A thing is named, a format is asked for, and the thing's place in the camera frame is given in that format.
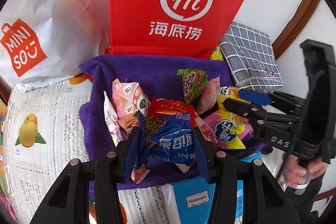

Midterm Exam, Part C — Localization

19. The yellow triangular snack bag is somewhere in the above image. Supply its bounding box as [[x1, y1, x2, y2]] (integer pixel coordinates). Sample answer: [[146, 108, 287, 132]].
[[217, 86, 251, 110]]

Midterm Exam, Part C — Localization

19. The pink yellow snack bag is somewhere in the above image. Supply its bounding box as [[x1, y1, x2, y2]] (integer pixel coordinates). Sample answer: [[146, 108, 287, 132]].
[[204, 109, 253, 149]]

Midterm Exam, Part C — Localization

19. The pale pink pastry pack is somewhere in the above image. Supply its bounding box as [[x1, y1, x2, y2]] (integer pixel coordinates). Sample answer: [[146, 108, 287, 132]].
[[197, 77, 221, 115]]

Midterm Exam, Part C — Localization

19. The strawberry white snack bag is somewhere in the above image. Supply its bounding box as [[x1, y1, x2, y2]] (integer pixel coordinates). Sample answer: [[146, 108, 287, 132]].
[[195, 115, 217, 144]]

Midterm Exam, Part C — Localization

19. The green triangular snack bag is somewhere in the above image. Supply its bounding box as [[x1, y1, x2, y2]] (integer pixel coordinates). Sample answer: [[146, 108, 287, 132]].
[[177, 68, 208, 104]]

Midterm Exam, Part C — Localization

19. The blue cookie snack bag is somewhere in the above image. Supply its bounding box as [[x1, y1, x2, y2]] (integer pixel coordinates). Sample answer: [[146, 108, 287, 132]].
[[133, 111, 195, 171]]

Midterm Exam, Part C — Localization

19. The red gold snack pack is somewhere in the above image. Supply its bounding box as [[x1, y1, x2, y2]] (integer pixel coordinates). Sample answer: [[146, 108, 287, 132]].
[[147, 97, 196, 128]]

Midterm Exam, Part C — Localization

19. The pink white long snack pack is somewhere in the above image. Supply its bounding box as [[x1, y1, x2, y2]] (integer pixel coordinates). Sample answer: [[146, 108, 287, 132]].
[[104, 92, 125, 146]]

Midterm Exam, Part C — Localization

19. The pink panda snack pack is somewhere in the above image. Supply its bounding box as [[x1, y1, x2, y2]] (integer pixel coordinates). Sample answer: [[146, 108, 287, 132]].
[[112, 79, 150, 134]]

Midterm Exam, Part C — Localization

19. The person's right hand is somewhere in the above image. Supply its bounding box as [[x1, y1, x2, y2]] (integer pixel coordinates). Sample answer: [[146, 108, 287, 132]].
[[283, 155, 329, 188]]

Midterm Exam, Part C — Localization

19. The grey checked folded cloth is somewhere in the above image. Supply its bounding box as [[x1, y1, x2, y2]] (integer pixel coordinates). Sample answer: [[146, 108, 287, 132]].
[[219, 22, 282, 93]]

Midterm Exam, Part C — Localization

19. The blue tissue pack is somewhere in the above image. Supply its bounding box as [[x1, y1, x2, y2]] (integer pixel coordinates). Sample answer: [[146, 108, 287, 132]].
[[159, 151, 263, 224]]

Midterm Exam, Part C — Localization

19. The pink peach snack pack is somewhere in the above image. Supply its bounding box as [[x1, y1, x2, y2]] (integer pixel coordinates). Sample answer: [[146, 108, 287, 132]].
[[131, 164, 150, 184]]

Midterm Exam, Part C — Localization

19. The fruit print table cover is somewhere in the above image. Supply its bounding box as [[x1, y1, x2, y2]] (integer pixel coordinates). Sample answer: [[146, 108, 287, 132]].
[[2, 74, 285, 224]]

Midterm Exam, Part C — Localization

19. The purple towel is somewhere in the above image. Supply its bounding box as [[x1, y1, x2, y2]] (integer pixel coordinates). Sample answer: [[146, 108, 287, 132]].
[[78, 54, 274, 191]]

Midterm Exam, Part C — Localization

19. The red Haidilao paper bag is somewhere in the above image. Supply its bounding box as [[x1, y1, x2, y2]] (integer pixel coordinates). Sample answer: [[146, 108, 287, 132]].
[[109, 0, 259, 60]]

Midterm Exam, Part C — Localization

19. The white Miniso plastic bag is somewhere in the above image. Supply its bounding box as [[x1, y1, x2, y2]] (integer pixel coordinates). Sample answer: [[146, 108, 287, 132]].
[[1, 0, 108, 90]]

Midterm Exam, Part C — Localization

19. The brown wooden door frame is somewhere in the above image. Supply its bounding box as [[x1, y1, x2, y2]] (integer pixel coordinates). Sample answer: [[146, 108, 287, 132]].
[[272, 0, 321, 60]]

